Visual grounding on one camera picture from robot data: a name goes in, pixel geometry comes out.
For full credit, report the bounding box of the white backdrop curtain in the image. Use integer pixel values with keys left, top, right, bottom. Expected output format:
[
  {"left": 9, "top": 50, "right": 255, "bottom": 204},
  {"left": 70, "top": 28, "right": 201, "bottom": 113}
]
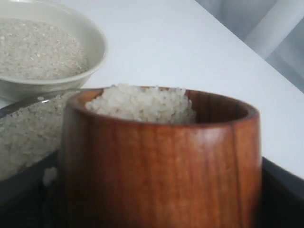
[{"left": 198, "top": 0, "right": 304, "bottom": 91}]

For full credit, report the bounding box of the small cream ceramic bowl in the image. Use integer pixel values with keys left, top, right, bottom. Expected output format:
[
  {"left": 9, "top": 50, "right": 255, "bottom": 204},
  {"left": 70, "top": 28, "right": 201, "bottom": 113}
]
[{"left": 0, "top": 0, "right": 108, "bottom": 101}]

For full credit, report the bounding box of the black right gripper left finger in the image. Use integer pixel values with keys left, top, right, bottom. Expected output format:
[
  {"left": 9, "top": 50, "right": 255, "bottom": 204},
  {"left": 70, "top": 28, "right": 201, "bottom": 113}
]
[{"left": 0, "top": 152, "right": 57, "bottom": 228}]

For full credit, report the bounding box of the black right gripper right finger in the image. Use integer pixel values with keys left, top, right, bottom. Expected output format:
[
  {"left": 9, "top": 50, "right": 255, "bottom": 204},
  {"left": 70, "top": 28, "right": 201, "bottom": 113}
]
[{"left": 261, "top": 158, "right": 304, "bottom": 228}]

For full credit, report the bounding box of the brown wooden cup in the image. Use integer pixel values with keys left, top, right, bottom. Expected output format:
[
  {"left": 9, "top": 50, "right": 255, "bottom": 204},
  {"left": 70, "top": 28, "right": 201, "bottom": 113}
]
[{"left": 58, "top": 89, "right": 262, "bottom": 228}]

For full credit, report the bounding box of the steel tray of rice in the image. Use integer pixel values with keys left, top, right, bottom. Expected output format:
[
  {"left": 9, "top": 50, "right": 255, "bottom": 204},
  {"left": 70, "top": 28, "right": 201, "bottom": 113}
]
[{"left": 0, "top": 89, "right": 95, "bottom": 182}]

